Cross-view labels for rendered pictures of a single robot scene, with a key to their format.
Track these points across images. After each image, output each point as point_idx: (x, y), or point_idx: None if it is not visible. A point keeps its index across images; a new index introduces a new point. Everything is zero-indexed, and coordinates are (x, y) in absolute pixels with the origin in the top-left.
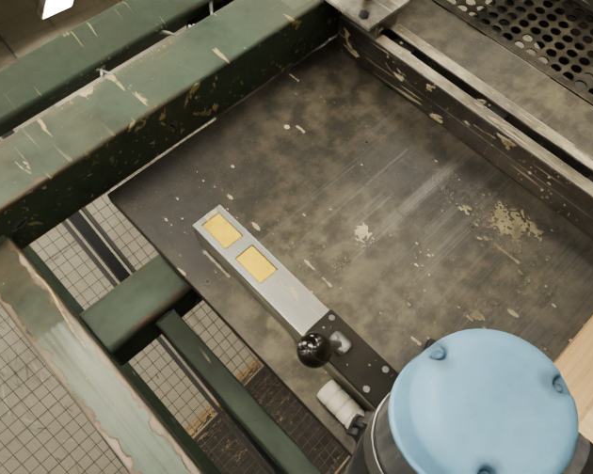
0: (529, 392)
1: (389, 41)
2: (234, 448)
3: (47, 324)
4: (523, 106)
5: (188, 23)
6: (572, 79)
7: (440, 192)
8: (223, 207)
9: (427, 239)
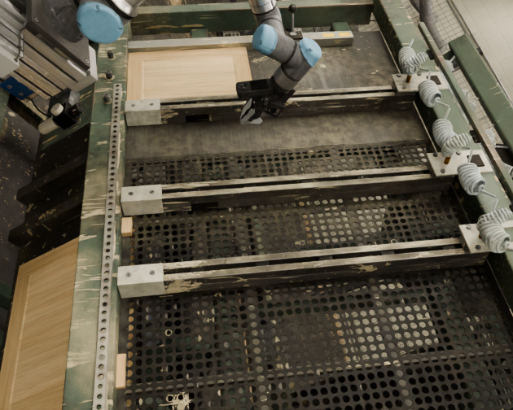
0: None
1: (387, 88)
2: (320, 378)
3: (341, 1)
4: (336, 127)
5: (502, 144)
6: (337, 150)
7: (321, 87)
8: (356, 46)
9: (308, 76)
